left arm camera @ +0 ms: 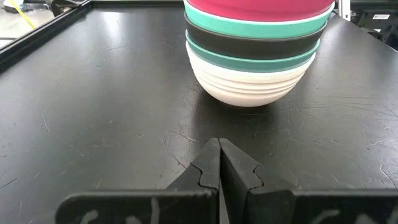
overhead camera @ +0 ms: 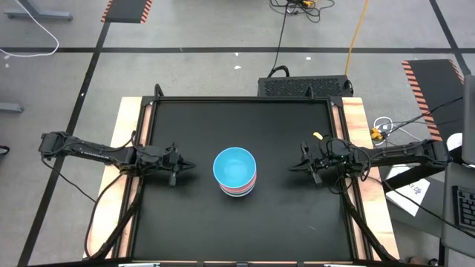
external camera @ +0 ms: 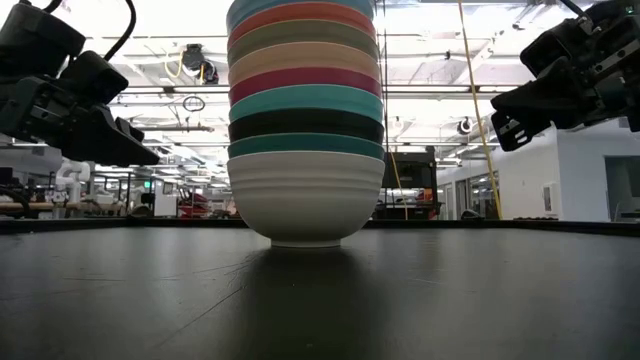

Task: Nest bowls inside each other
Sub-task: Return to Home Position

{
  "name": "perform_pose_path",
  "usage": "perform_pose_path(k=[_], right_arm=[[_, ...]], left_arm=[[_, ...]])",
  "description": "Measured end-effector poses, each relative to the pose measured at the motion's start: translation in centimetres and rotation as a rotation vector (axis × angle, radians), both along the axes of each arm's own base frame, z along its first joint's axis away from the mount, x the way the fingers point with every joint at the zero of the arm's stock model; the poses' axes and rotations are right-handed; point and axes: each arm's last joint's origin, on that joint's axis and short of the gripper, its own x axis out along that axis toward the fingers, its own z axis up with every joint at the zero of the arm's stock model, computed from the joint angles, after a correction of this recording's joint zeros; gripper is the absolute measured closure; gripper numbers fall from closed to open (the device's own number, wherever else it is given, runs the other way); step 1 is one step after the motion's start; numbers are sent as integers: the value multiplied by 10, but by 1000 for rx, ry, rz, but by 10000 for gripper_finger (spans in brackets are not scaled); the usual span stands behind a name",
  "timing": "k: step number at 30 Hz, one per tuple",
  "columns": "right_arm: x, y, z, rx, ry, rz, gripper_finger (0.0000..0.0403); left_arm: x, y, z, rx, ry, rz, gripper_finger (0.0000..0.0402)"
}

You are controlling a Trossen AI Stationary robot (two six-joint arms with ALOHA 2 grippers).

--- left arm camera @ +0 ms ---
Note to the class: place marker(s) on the magenta bowl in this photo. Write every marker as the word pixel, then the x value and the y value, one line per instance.
pixel 261 9

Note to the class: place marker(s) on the black bowl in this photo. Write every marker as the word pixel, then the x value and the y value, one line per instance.
pixel 248 48

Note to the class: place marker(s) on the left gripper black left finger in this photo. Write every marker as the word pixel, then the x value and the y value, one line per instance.
pixel 186 205

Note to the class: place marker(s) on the dark green bowl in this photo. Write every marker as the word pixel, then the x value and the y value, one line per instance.
pixel 248 64

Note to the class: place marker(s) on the teal bowl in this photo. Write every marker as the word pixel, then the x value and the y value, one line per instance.
pixel 248 29

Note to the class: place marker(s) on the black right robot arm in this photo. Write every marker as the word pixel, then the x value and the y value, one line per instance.
pixel 379 28

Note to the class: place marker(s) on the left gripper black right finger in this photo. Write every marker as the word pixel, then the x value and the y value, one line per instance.
pixel 264 205

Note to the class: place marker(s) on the black aluminium table frame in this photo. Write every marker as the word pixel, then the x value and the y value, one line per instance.
pixel 31 40

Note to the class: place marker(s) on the white bowl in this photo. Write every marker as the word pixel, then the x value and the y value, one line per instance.
pixel 248 90

